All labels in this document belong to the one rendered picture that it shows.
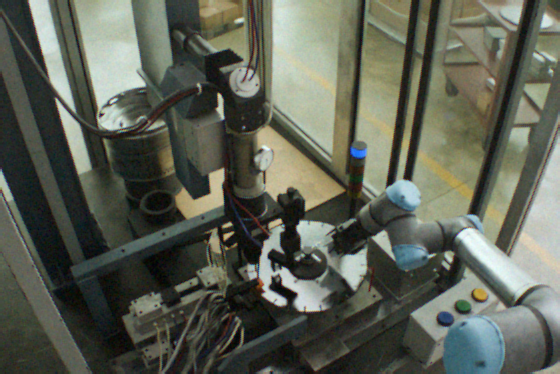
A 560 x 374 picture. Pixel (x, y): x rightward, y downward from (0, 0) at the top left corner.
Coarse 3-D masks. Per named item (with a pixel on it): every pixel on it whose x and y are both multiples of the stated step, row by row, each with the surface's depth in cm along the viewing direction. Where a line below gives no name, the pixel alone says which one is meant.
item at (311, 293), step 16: (304, 224) 158; (320, 224) 157; (272, 240) 153; (304, 240) 153; (320, 240) 153; (352, 256) 148; (272, 272) 144; (288, 272) 144; (336, 272) 143; (352, 272) 143; (256, 288) 140; (272, 288) 140; (288, 288) 140; (304, 288) 140; (320, 288) 139; (336, 288) 139; (352, 288) 139; (288, 304) 136; (304, 304) 136; (320, 304) 135; (336, 304) 136
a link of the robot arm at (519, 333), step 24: (504, 312) 81; (528, 312) 80; (456, 336) 81; (480, 336) 77; (504, 336) 76; (528, 336) 76; (456, 360) 81; (480, 360) 75; (504, 360) 75; (528, 360) 76
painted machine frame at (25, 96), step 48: (0, 0) 109; (144, 0) 127; (192, 0) 117; (0, 48) 112; (144, 48) 142; (0, 96) 122; (48, 96) 129; (192, 96) 104; (0, 144) 129; (48, 144) 137; (48, 192) 141; (192, 192) 124; (48, 240) 154; (96, 240) 164; (144, 240) 140; (96, 288) 136
